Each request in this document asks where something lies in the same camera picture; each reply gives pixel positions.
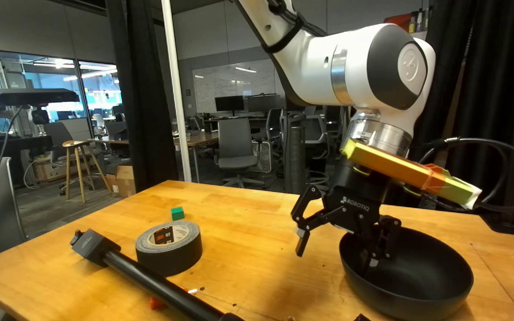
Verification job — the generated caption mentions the orange clamp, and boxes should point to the orange clamp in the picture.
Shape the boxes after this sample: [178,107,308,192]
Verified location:
[149,288,191,311]

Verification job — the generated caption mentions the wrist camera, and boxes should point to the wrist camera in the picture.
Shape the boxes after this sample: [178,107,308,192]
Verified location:
[340,138,483,210]

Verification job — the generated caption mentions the whiteboard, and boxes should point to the whiteboard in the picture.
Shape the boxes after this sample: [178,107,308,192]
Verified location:
[192,59,281,115]

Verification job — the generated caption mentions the grey office chair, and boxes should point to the grey office chair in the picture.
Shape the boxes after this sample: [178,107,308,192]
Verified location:
[217,118,267,189]

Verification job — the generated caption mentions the row of monitors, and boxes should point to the row of monitors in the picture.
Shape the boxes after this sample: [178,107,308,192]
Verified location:
[214,94,285,113]

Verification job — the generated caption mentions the black curtain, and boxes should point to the black curtain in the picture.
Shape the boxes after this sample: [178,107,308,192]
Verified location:
[410,0,514,220]
[105,0,179,193]

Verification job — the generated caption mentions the wooden desk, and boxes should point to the wooden desk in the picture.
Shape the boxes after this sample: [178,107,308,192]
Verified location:
[173,131,220,184]

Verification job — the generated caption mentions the cardboard box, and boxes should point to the cardboard box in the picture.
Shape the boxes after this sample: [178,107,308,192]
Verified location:
[105,165,137,198]
[33,156,68,183]

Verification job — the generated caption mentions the black mount base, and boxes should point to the black mount base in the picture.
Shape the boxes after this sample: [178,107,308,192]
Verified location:
[479,209,514,238]

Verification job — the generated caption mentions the black stand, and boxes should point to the black stand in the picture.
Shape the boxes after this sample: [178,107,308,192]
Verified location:
[70,229,245,321]

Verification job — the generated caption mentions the white pole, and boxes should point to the white pole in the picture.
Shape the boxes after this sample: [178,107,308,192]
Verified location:
[161,0,193,183]

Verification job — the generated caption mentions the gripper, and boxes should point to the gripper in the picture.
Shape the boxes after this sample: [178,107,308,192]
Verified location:
[290,158,403,273]

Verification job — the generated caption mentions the black cylindrical tower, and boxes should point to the black cylindrical tower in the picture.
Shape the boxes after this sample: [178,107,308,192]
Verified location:
[283,113,307,195]

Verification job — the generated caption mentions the black bowl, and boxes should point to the black bowl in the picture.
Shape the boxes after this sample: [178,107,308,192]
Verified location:
[339,226,475,321]

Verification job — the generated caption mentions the wooden stool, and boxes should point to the wooden stool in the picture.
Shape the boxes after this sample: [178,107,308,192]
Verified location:
[62,140,113,204]

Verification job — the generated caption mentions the roll of black tape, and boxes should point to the roll of black tape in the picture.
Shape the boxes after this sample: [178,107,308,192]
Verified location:
[135,220,203,277]

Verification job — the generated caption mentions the camera on mount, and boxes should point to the camera on mount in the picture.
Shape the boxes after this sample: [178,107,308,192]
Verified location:
[0,87,80,135]

